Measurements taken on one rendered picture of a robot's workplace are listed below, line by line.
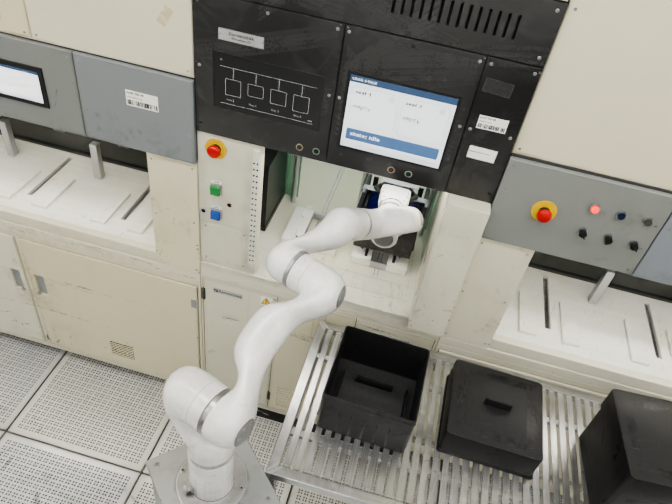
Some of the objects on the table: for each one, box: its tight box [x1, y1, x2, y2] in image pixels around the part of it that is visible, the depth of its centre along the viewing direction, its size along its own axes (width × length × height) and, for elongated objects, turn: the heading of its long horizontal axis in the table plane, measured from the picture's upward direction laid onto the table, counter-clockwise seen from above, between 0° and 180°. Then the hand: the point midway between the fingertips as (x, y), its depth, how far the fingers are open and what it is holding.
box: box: [579, 389, 672, 504], centre depth 168 cm, size 29×29×25 cm
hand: (398, 182), depth 202 cm, fingers open, 6 cm apart
